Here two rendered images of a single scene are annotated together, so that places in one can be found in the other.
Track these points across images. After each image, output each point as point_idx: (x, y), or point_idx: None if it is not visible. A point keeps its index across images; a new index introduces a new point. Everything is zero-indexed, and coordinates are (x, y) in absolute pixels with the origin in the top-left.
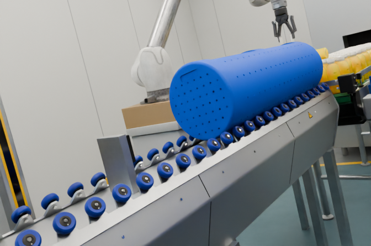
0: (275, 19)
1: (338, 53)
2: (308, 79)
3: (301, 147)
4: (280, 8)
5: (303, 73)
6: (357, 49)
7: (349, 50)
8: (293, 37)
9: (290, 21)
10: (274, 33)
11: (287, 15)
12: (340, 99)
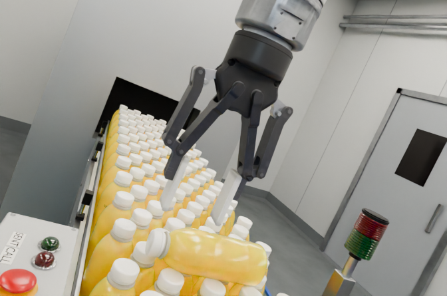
0: (223, 70)
1: (184, 187)
2: None
3: None
4: (287, 48)
5: None
6: (215, 190)
7: (195, 180)
8: (236, 197)
9: (274, 128)
10: (175, 128)
11: (277, 97)
12: None
